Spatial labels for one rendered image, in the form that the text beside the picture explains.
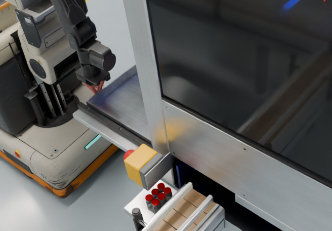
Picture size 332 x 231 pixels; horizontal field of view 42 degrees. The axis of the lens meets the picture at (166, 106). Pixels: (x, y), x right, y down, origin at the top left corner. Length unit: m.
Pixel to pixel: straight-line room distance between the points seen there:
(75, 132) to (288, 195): 1.55
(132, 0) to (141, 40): 0.09
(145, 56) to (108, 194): 1.50
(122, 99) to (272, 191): 0.72
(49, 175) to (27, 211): 0.30
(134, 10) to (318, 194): 0.48
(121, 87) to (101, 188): 0.96
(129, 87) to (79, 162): 0.83
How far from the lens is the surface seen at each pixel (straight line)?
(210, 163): 1.00
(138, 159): 1.08
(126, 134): 1.33
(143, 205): 1.18
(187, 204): 1.11
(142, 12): 0.84
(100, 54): 1.30
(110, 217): 2.25
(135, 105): 1.44
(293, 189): 0.87
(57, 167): 2.18
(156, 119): 1.03
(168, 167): 1.12
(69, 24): 1.30
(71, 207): 2.35
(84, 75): 1.42
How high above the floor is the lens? 1.85
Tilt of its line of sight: 43 degrees down
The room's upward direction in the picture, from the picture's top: 9 degrees counter-clockwise
